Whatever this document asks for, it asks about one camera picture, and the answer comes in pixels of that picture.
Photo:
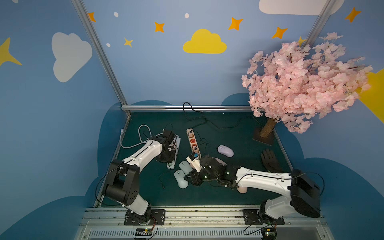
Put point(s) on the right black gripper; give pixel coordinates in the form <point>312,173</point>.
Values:
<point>198,174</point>

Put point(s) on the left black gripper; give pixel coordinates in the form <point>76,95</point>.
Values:
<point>167,156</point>

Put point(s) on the white power strip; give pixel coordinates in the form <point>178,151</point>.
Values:
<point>174,147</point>

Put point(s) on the light blue wireless mouse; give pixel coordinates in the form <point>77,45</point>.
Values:
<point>179,176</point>

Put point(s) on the pink wireless mouse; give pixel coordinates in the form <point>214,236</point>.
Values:
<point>242,190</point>

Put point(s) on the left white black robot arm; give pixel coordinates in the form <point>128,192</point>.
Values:
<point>122,181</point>

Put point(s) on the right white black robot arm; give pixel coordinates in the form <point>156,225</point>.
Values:
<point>298,193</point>

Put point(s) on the beige wooden power strip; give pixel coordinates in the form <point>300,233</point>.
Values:
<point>193,142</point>

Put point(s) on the black green work glove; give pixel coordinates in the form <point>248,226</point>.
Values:
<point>270,161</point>

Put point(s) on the green circuit board left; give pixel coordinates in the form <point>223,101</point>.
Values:
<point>143,234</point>

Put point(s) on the green circuit board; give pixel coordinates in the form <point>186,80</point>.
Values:
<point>143,234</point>
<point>269,234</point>

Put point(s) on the green circuit board right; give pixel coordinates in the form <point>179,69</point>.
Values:
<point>269,234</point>

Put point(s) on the pink cherry blossom tree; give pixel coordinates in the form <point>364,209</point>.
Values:
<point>295,84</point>

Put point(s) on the light green wireless mouse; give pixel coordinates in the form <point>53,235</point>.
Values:
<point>185,167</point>

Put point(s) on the purple wireless mouse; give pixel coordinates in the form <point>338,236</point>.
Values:
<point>226,151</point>

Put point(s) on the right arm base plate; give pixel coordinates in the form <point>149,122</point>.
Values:
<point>255,216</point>

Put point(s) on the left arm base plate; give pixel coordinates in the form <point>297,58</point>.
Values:
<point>156,217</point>

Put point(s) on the aluminium back frame bar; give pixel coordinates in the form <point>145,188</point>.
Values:
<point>186,108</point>

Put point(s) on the aluminium front rail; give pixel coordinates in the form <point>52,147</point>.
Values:
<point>198,223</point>

